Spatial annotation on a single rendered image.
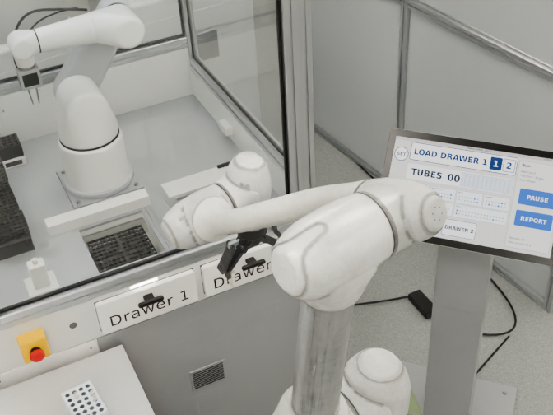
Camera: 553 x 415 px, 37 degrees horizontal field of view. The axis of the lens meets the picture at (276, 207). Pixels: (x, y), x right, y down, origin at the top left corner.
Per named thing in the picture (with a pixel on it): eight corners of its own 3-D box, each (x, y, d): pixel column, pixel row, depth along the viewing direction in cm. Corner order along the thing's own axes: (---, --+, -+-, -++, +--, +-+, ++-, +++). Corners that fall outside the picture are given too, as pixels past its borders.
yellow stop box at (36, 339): (52, 356, 224) (46, 338, 220) (25, 366, 222) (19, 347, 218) (48, 344, 228) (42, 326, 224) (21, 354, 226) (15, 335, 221)
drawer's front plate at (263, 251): (294, 264, 252) (293, 237, 245) (206, 296, 243) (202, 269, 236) (291, 261, 253) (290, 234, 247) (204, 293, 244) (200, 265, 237)
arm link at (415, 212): (386, 161, 158) (331, 188, 152) (453, 166, 143) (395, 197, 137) (402, 224, 162) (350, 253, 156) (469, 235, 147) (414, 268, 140)
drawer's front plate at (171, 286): (198, 300, 242) (194, 272, 235) (103, 334, 233) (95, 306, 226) (196, 296, 243) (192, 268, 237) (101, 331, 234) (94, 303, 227)
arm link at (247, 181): (253, 182, 207) (211, 207, 202) (251, 136, 196) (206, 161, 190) (281, 207, 202) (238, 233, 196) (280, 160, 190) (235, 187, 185)
